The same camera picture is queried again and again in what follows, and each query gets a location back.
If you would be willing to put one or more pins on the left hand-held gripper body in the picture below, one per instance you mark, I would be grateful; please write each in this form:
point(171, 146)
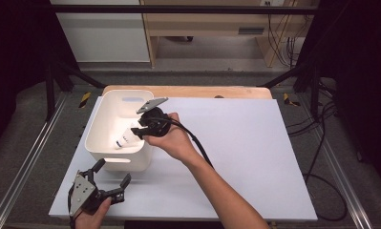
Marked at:
point(81, 192)

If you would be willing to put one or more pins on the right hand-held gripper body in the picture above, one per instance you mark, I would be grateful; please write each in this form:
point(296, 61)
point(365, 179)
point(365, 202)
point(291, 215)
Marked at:
point(156, 125)

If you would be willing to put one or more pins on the white feather shuttlecock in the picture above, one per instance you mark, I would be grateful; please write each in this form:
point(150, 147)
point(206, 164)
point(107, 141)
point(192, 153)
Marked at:
point(126, 139)

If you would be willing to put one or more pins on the white plastic storage bin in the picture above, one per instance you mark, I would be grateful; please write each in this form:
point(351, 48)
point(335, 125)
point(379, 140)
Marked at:
point(127, 163)

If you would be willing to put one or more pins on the person's right hand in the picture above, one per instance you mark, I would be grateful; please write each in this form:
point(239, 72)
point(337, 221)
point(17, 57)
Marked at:
point(177, 143)

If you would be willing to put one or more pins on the person's left hand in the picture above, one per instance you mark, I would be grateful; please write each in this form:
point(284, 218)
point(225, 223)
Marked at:
point(91, 221)

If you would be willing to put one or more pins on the wooden table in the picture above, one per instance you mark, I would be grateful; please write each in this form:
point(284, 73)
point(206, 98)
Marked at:
point(191, 91)

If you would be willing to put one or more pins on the yellow black floor tape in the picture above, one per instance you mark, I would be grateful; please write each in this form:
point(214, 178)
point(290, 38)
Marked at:
point(85, 99)
point(286, 99)

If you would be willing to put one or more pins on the white cabinet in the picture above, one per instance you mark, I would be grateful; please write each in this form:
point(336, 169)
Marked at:
point(105, 35)

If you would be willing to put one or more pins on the white table board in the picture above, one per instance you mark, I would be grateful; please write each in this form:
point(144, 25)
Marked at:
point(261, 127)

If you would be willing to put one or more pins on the light wooden desk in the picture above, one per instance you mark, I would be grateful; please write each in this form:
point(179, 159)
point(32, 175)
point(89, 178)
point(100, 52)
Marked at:
point(204, 24)

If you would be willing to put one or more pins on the black horizontal bar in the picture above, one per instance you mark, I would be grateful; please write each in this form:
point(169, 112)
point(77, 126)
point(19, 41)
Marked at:
point(178, 9)

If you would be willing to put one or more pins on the dark curtain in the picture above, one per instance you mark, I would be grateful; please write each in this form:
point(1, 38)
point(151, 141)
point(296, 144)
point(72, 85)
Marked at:
point(363, 79)
point(13, 63)

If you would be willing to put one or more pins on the aluminium floor rail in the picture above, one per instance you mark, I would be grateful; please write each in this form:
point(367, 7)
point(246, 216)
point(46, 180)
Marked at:
point(25, 165)
point(341, 175)

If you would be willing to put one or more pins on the black metal frame stand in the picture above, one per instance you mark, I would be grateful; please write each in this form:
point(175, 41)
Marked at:
point(314, 92)
point(50, 92)

